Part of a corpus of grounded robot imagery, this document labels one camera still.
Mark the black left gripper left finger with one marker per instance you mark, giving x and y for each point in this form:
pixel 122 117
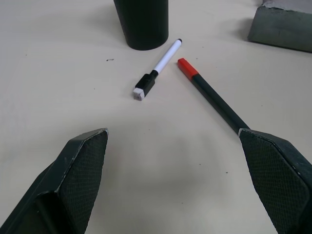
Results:
pixel 73 175

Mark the black cylindrical pen holder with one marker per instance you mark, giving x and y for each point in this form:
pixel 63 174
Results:
pixel 143 23

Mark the dark grey foam block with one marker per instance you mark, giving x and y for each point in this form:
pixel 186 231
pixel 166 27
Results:
pixel 280 26

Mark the white marker with black cap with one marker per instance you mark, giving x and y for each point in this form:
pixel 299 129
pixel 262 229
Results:
pixel 158 67

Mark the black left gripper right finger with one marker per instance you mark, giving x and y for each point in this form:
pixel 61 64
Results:
pixel 275 175

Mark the black pencil with red end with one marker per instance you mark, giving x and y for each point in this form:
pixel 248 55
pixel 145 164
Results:
pixel 212 93

